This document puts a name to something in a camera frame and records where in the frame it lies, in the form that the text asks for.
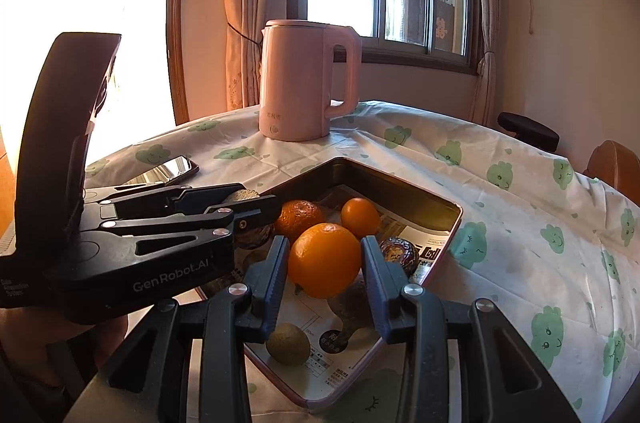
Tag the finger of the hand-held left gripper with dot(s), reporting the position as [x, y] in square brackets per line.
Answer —
[200, 198]
[255, 210]

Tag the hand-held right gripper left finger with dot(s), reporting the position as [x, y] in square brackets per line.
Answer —
[275, 283]

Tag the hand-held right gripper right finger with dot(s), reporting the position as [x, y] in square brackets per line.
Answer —
[374, 283]

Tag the dark brown round pastry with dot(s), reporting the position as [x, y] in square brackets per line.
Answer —
[254, 238]

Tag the large brown fruit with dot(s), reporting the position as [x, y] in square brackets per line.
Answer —
[350, 310]

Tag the rough-skinned mandarin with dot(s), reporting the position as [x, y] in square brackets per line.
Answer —
[300, 218]

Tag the smooth orange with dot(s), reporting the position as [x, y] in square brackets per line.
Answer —
[360, 217]
[325, 260]

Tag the pink metal tin box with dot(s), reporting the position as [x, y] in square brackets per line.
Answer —
[415, 198]

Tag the black smartphone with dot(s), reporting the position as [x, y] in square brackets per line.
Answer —
[167, 170]

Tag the printed paper leaflet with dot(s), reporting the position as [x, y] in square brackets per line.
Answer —
[325, 368]

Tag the pink electric kettle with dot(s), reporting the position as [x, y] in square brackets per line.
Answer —
[295, 78]

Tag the pink patterned curtain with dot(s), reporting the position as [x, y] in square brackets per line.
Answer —
[240, 3]

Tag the black round stool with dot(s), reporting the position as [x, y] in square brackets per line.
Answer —
[527, 128]

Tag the pink paper cutout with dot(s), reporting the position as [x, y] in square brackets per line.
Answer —
[442, 25]

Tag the brown leather armchair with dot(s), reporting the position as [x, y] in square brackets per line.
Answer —
[612, 168]

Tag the beige curtain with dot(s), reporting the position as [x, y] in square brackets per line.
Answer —
[487, 28]

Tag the wooden doorway frame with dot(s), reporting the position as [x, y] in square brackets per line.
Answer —
[177, 28]

